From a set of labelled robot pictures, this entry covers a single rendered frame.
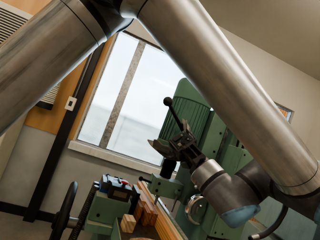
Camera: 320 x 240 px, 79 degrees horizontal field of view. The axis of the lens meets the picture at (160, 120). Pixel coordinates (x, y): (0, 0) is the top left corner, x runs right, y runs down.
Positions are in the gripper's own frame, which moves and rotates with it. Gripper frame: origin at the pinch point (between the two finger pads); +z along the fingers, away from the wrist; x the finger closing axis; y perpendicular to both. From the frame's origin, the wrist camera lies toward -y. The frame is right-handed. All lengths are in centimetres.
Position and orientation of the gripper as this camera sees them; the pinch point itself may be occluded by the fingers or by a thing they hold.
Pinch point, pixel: (165, 129)
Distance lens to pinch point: 71.3
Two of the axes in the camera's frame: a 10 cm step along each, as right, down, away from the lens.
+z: -5.3, -6.0, 6.0
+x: -8.3, 5.0, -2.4
